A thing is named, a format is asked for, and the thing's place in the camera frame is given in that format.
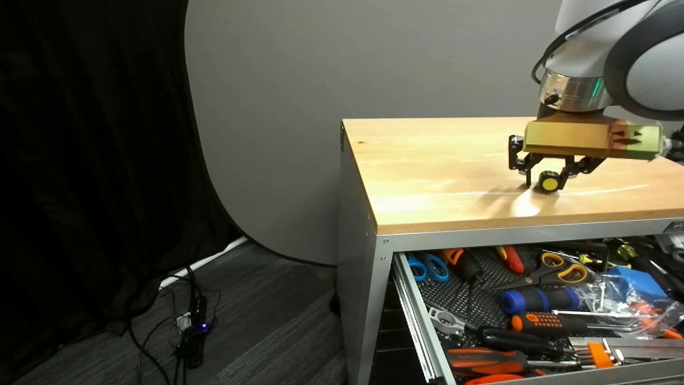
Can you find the orange black handle screwdriver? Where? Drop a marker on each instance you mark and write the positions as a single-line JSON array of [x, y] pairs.
[[551, 324]]

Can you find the blue black handle screwdriver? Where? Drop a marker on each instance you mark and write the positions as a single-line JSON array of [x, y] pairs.
[[538, 300]]

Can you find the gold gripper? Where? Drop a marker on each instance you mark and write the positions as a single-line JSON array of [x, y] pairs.
[[580, 138]]

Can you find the short black yellow screwdriver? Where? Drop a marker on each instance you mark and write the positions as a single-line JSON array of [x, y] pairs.
[[548, 181]]

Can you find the open grey tool drawer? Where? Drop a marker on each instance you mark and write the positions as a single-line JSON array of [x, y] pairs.
[[558, 312]]

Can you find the red handle screwdriver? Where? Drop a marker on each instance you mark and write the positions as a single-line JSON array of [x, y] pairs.
[[511, 258]]

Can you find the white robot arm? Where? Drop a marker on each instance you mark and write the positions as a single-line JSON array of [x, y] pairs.
[[607, 81]]

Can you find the clear plastic bag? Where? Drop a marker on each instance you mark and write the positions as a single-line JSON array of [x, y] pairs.
[[641, 317]]

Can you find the blue handle scissors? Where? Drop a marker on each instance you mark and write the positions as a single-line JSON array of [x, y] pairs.
[[429, 268]]

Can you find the orange handle scissors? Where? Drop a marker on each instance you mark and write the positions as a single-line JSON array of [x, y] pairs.
[[562, 269]]

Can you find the black curtain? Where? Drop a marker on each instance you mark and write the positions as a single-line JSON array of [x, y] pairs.
[[103, 181]]

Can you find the black power strip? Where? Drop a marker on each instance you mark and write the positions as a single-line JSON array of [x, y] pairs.
[[192, 332]]

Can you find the grey tool cabinet wooden top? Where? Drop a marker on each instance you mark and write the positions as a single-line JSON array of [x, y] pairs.
[[446, 181]]

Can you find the grey round partition panel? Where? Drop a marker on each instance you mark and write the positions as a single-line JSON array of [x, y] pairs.
[[271, 80]]

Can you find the blue plastic box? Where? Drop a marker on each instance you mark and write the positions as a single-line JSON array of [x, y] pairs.
[[638, 283]]

